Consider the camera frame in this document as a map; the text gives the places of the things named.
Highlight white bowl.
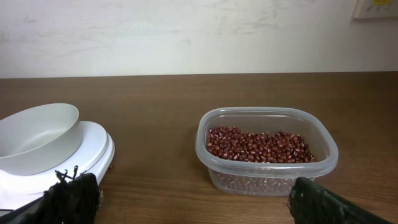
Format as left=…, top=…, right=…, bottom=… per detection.
left=1, top=103, right=82, bottom=176

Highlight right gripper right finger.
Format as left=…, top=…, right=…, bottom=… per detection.
left=288, top=177, right=391, bottom=224

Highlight red beans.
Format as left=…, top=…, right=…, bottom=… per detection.
left=206, top=126, right=317, bottom=163

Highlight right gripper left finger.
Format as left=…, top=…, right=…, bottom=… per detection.
left=1, top=166, right=101, bottom=224

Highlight white digital kitchen scale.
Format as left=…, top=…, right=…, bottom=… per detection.
left=1, top=121, right=114, bottom=210

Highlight clear plastic container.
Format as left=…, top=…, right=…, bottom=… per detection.
left=195, top=107, right=338, bottom=196

